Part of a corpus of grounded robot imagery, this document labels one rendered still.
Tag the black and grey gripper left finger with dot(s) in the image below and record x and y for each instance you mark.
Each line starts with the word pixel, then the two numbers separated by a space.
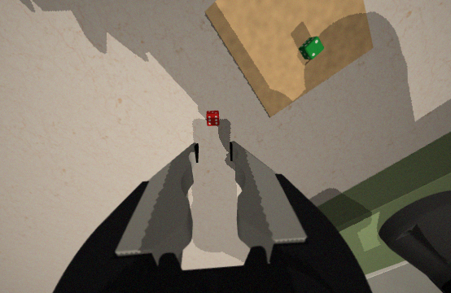
pixel 154 219

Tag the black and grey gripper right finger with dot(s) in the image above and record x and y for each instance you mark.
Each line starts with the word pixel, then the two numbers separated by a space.
pixel 274 214

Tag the green die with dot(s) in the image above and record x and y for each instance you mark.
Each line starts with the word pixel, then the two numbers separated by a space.
pixel 311 48

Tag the tan flat mat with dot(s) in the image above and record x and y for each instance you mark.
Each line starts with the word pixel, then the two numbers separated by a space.
pixel 264 37

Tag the red die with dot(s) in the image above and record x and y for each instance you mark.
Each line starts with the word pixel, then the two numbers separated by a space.
pixel 212 118

